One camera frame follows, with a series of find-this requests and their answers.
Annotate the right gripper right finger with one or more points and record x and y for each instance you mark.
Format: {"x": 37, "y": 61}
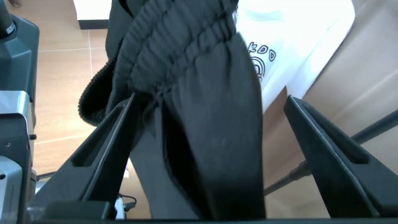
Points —
{"x": 335, "y": 174}

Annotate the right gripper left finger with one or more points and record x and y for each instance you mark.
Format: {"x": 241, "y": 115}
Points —
{"x": 90, "y": 177}

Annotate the black garment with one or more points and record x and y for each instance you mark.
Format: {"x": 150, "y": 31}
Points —
{"x": 202, "y": 109}

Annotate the white printed t-shirt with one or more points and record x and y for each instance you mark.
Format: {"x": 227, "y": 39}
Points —
{"x": 289, "y": 37}

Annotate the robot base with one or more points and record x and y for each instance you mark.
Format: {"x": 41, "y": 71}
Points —
{"x": 15, "y": 124}

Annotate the black clothes rack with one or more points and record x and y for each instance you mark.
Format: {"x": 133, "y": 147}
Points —
{"x": 373, "y": 127}

